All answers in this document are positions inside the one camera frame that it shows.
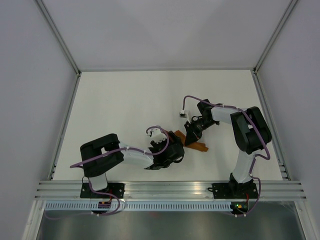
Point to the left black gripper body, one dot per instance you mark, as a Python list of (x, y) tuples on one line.
[(161, 145)]

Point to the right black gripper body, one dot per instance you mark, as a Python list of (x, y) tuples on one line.
[(198, 126)]

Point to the orange-brown cloth napkin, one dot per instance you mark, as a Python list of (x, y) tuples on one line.
[(195, 146)]

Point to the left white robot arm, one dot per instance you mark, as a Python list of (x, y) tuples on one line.
[(103, 154)]

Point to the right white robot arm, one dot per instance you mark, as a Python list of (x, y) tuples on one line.
[(251, 134)]

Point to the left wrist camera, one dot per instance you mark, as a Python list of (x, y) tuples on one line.
[(156, 135)]

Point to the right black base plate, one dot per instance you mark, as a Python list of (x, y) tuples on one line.
[(224, 191)]

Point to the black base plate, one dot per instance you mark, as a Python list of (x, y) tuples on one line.
[(116, 189), (224, 191)]

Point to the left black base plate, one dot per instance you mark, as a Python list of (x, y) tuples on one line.
[(116, 189)]

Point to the right aluminium frame post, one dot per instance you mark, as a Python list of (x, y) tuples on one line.
[(275, 34)]

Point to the aluminium frame post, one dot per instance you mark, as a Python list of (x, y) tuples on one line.
[(275, 34), (40, 4)]

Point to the aluminium mounting rail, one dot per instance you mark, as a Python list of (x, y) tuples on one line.
[(277, 190)]

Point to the white slotted cable duct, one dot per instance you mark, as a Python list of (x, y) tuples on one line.
[(172, 206)]

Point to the left aluminium frame post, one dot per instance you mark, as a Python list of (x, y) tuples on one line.
[(40, 4)]

